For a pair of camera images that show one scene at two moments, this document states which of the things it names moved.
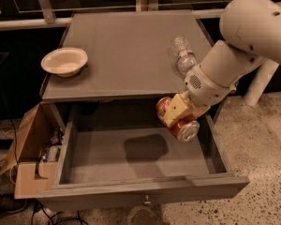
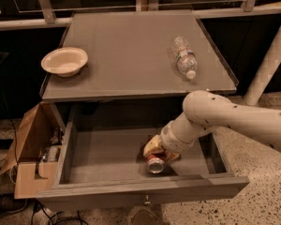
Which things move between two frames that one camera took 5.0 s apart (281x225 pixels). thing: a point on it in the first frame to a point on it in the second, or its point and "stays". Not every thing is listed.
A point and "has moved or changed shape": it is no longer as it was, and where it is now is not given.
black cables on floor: [39, 207] stays
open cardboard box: [36, 151] stays
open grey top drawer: [118, 153] stays
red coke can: [186, 129] has moved or changed shape
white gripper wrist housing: [199, 87] to [170, 143]
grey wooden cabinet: [129, 55] stays
